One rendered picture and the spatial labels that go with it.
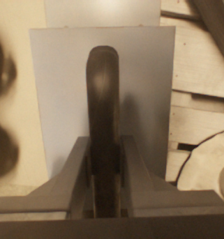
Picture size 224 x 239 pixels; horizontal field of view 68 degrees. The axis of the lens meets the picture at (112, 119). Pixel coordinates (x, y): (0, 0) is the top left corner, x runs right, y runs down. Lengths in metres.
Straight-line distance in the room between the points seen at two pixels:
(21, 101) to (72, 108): 0.48
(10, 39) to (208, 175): 0.70
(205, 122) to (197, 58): 0.17
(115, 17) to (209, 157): 0.43
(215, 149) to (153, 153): 0.35
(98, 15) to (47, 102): 0.12
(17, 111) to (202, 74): 0.58
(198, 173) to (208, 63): 0.29
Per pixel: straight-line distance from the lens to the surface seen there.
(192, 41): 0.49
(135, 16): 0.24
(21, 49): 0.64
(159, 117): 0.18
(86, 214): 0.29
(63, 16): 0.24
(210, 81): 0.51
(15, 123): 0.68
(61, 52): 0.18
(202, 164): 0.54
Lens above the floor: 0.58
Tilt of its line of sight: 75 degrees down
